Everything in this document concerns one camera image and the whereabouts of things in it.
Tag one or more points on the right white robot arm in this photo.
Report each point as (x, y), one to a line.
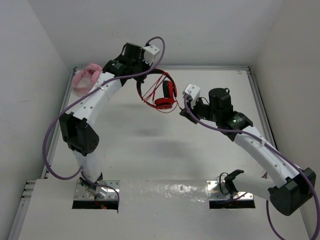
(289, 186)

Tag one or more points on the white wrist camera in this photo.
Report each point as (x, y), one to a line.
(192, 92)
(150, 53)

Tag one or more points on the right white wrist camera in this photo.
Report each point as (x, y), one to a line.
(192, 92)

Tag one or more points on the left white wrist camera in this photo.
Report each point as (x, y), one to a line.
(150, 53)

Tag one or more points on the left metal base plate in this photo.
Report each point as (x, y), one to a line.
(107, 192)

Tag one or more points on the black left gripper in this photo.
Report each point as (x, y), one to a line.
(140, 59)

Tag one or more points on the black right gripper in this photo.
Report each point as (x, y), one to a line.
(184, 112)

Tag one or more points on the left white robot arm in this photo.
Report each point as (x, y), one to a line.
(77, 127)

